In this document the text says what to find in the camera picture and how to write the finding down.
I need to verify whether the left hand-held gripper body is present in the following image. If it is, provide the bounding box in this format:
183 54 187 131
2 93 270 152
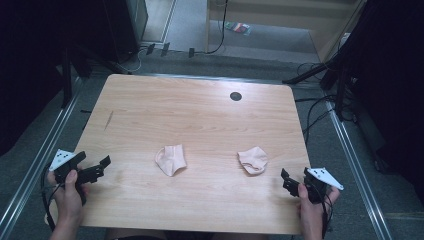
48 148 105 205

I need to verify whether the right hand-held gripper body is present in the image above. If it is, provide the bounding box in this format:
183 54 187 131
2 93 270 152
283 167 345 205

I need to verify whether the pink sock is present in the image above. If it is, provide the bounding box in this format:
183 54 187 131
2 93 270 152
236 146 270 176
154 143 188 177

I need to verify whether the person's right hand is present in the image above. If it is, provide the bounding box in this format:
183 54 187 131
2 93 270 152
296 182 341 231

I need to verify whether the person's left hand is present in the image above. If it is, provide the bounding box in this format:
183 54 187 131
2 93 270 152
45 168 90 231

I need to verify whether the black metal stand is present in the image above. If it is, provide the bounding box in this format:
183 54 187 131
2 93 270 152
60 45 74 110
281 49 354 122

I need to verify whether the dark curtain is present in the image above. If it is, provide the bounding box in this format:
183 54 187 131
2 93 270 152
0 0 111 158
336 0 424 201

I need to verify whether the dark cabinet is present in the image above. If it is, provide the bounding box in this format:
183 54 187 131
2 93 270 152
99 0 150 64

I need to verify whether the beige wooden shelf unit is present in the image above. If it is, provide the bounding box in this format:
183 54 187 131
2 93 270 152
204 0 369 64

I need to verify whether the colourful packet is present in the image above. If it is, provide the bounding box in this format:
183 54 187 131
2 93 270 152
224 21 253 37

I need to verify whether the metal floor rail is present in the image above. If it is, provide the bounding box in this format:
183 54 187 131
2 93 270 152
324 99 394 240
0 75 85 238

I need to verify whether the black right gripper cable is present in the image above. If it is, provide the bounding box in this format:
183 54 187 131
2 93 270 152
313 186 335 240

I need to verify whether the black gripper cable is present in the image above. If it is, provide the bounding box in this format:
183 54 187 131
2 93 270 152
40 162 65 232
313 186 335 240

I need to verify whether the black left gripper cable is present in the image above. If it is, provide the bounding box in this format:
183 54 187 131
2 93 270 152
40 162 65 232

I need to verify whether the black floor cable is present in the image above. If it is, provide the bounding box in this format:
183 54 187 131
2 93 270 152
294 61 338 145

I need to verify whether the white cable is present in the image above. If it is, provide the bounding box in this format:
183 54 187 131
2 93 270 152
114 47 148 75

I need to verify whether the black hanging cable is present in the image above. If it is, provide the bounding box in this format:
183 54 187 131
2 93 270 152
194 0 230 56

